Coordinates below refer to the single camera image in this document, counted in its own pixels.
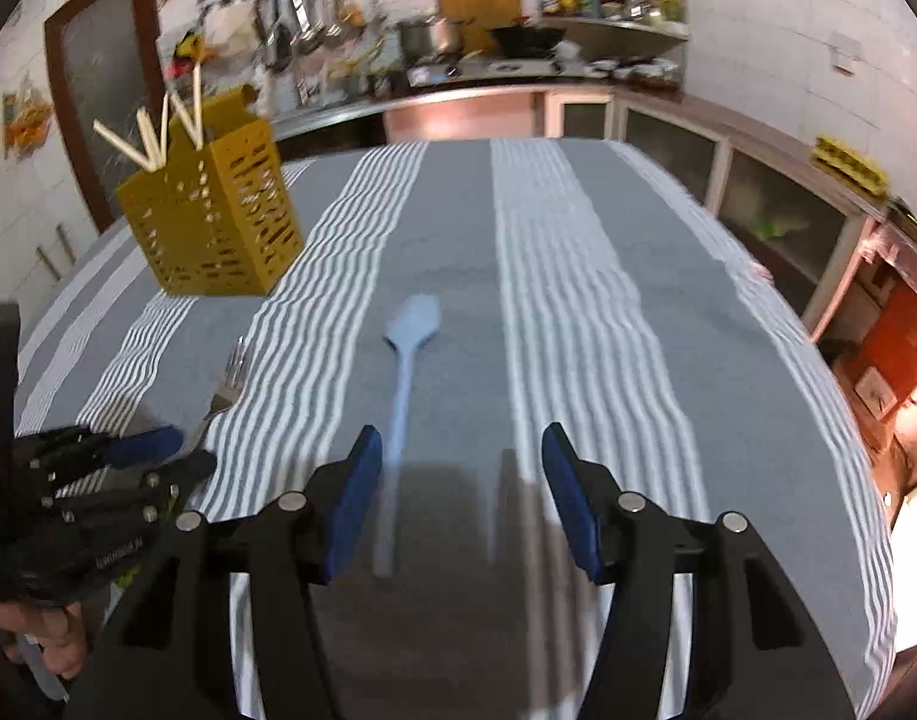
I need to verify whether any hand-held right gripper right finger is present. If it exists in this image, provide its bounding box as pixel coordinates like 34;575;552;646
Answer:
541;421;857;720

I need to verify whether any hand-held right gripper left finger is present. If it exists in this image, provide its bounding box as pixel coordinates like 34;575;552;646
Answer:
68;424;385;720

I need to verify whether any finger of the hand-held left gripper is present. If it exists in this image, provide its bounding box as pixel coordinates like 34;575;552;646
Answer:
12;425;187;488
38;450;220;527

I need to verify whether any metal fork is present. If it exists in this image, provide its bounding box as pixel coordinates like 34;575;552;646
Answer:
181;335;250;458

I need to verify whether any light blue silicone spatula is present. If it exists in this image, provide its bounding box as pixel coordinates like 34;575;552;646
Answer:
372;294;442;579

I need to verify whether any yellow perforated utensil holder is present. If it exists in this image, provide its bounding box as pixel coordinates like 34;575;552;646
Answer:
117;86;307;298

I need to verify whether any rack of hanging kitchen utensils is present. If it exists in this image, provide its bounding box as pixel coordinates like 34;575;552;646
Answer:
203;0;370;70

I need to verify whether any person's left hand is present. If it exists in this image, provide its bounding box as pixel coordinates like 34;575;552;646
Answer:
0;600;94;680

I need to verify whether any grey white striped tablecloth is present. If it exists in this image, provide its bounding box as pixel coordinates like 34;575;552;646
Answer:
12;136;899;720

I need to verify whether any hanging orange snack bag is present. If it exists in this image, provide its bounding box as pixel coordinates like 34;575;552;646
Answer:
2;86;55;159

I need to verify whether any brown framed frosted glass door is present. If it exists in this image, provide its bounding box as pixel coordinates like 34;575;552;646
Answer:
44;0;167;235

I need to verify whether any red cabinet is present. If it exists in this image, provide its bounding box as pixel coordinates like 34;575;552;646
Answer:
855;292;917;422

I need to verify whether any black yellow red toy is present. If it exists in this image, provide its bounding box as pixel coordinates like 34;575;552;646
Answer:
166;30;209;80

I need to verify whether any steel gas stove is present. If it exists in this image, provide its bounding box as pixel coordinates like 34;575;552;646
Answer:
407;56;581;88

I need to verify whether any yellow egg carton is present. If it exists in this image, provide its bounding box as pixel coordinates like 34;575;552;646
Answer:
813;135;892;193

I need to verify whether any black wok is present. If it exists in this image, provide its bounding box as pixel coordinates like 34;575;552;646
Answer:
489;24;569;58

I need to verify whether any steel cooking pot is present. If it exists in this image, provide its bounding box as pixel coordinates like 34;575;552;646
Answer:
397;15;464;58

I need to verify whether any steel corner shelf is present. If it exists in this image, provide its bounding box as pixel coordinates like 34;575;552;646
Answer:
537;0;691;85

